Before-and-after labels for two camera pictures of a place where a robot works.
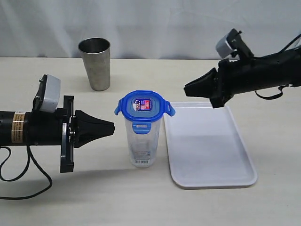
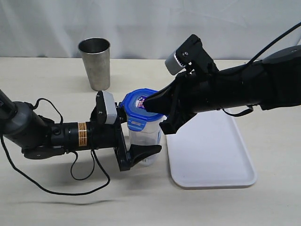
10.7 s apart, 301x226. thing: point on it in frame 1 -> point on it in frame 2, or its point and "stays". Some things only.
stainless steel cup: x=95 y=52 stays
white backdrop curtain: x=145 y=29 stays
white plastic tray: x=205 y=148 stays
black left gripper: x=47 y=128 -> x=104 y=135
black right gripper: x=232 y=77 -> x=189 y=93
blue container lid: x=142 y=107 stays
